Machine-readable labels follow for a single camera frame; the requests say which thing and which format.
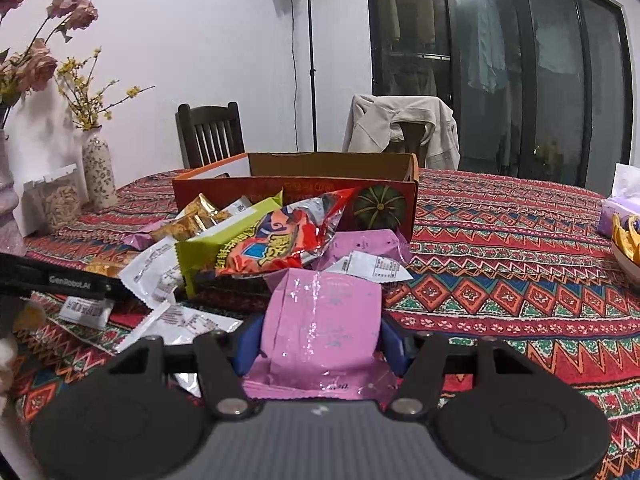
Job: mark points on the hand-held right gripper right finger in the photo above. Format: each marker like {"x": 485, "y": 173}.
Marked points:
{"x": 397, "y": 347}

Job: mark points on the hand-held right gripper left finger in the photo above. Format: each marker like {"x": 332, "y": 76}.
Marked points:
{"x": 247, "y": 345}

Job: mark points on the pink snack packet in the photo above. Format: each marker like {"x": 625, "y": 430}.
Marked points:
{"x": 137, "y": 237}
{"x": 325, "y": 325}
{"x": 380, "y": 242}

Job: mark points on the golden snack packet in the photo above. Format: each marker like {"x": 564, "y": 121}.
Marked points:
{"x": 192, "y": 220}

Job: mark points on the orange cardboard box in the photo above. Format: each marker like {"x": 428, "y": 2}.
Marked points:
{"x": 385, "y": 180}

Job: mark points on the bowl of yellow snacks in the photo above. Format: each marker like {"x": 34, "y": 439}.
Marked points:
{"x": 627, "y": 245}

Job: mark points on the person's left hand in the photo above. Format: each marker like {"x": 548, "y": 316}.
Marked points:
{"x": 7, "y": 365}

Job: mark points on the silver foil wrapper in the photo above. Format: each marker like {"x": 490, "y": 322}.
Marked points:
{"x": 187, "y": 384}

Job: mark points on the clear seed container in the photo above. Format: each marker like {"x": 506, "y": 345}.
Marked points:
{"x": 57, "y": 202}

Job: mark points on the pale pink vase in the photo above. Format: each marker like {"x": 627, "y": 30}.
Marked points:
{"x": 10, "y": 200}

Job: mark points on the green snack packet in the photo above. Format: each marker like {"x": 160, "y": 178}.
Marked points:
{"x": 210, "y": 255}

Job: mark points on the floral ceramic vase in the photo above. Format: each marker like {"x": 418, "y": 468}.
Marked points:
{"x": 99, "y": 175}

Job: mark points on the red chips bag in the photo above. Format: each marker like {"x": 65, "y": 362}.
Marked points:
{"x": 280, "y": 240}

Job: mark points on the patterned red tablecloth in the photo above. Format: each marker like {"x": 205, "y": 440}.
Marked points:
{"x": 500, "y": 285}

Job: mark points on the yellow flower branches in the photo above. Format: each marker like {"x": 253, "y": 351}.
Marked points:
{"x": 85, "y": 95}

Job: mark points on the dark wooden chair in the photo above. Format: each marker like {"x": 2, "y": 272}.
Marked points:
{"x": 412, "y": 140}
{"x": 212, "y": 135}

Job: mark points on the pink artificial flowers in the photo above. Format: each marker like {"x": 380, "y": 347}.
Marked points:
{"x": 42, "y": 67}

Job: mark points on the beige jacket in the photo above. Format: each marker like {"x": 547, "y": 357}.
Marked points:
{"x": 380, "y": 120}

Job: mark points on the purple tissue pack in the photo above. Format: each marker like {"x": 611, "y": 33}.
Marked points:
{"x": 620, "y": 200}

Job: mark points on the black studio light stand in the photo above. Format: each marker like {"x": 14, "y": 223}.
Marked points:
{"x": 311, "y": 60}

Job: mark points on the black framed glass door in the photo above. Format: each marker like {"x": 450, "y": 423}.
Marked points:
{"x": 525, "y": 60}

